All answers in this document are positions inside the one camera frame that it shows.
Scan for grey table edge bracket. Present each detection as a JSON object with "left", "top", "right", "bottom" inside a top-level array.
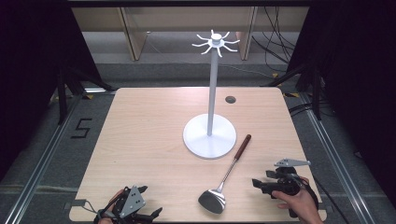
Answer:
[{"left": 63, "top": 199, "right": 87, "bottom": 211}]

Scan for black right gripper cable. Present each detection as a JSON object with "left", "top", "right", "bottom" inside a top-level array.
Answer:
[{"left": 311, "top": 175, "right": 351, "bottom": 224}]

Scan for person's right hand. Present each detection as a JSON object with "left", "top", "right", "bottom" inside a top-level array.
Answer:
[{"left": 271, "top": 176, "right": 325, "bottom": 224}]

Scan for metal spatula with wooden handle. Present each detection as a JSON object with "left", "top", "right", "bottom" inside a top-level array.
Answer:
[{"left": 197, "top": 133, "right": 252, "bottom": 216}]

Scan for black floor cables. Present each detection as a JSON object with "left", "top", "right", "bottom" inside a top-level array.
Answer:
[{"left": 288, "top": 101, "right": 335, "bottom": 119}]

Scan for white hook rack stand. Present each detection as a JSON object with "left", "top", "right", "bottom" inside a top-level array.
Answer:
[{"left": 182, "top": 29, "right": 241, "bottom": 161}]

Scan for light wooden background desk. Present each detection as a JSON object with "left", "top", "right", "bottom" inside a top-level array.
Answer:
[{"left": 71, "top": 7, "right": 310, "bottom": 62}]

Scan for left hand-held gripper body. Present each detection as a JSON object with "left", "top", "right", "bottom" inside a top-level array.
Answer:
[{"left": 96, "top": 185, "right": 153, "bottom": 224}]

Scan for bundle of black background cables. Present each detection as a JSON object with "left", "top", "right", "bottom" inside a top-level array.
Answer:
[{"left": 251, "top": 6, "right": 302, "bottom": 74}]

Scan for person's left hand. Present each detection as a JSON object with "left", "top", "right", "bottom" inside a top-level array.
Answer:
[{"left": 92, "top": 189, "right": 125, "bottom": 224}]

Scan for black metal stand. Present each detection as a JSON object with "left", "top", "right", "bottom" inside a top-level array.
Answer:
[
  {"left": 55, "top": 63, "right": 117, "bottom": 125},
  {"left": 262, "top": 62, "right": 323, "bottom": 121}
]

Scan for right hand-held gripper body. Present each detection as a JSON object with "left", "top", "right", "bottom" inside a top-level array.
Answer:
[{"left": 263, "top": 158, "right": 319, "bottom": 218}]

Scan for silver floor rail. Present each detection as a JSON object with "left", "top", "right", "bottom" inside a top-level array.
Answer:
[
  {"left": 298, "top": 92, "right": 396, "bottom": 224},
  {"left": 3, "top": 92, "right": 85, "bottom": 224}
]

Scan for black curtain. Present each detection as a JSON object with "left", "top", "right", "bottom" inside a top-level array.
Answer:
[
  {"left": 286, "top": 0, "right": 396, "bottom": 190},
  {"left": 0, "top": 0, "right": 104, "bottom": 183}
]

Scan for thin left gripper cable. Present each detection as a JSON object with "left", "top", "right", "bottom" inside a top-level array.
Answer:
[{"left": 83, "top": 200, "right": 102, "bottom": 217}]

